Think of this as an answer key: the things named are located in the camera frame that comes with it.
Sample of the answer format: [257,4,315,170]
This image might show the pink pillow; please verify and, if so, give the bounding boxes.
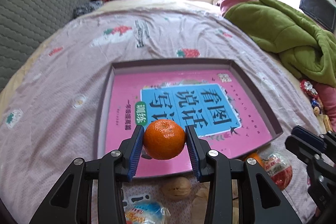
[220,0,257,16]

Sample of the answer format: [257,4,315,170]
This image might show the shallow purple cardboard box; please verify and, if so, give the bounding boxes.
[93,57,284,179]

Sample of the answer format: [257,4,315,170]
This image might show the green fleece blanket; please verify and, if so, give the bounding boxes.
[224,0,335,87]

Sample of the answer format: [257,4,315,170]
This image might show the blue white snack packet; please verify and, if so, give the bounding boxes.
[123,194,171,224]

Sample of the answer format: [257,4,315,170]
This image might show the brown walnut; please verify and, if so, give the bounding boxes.
[161,177,192,201]

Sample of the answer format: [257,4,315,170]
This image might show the grey quilted headboard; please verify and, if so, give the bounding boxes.
[1,0,90,89]

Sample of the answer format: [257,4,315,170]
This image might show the small foil wrapped candy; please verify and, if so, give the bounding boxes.
[299,80,318,99]

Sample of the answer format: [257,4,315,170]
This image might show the black wall television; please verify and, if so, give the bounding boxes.
[299,0,335,33]

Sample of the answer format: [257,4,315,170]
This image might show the orange tangerine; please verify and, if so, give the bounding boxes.
[245,152,264,167]
[143,119,186,160]

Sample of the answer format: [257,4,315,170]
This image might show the red apple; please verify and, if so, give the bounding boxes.
[260,152,293,190]

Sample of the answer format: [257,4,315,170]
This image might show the pink strawberry bed sheet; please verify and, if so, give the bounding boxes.
[1,0,325,223]

